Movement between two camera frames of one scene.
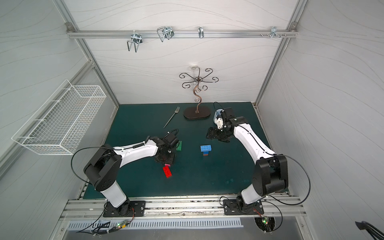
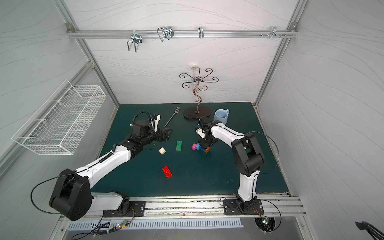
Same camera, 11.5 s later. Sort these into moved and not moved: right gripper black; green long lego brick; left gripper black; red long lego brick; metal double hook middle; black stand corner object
Moved: right gripper black; left gripper black
Not moved: red long lego brick; green long lego brick; metal double hook middle; black stand corner object
